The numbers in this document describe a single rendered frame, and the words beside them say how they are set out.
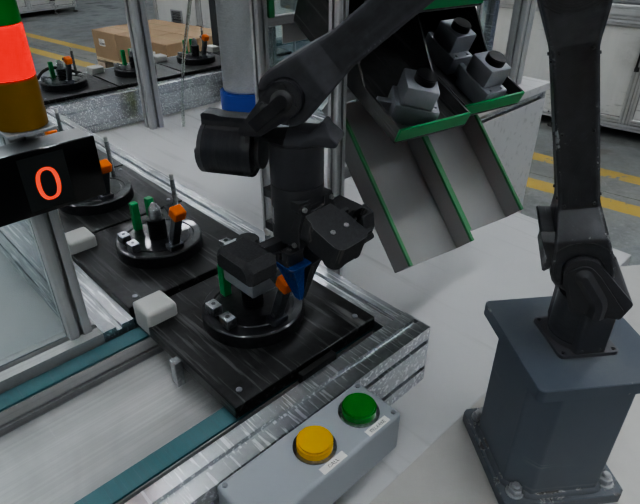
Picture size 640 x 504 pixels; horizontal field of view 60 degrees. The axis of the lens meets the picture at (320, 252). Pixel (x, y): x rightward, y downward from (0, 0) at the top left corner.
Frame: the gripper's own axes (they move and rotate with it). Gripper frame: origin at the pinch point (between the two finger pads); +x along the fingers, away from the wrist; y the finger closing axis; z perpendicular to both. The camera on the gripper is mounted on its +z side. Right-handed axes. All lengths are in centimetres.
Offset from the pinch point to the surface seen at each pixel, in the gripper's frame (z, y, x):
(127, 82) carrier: -134, 44, 12
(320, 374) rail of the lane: 4.3, -0.7, 12.7
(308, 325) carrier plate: -2.8, 3.8, 11.7
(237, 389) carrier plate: 0.2, -10.3, 11.5
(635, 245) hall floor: -22, 244, 109
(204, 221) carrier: -37.4, 9.9, 11.8
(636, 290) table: 21, 63, 23
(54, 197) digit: -18.9, -18.9, -9.7
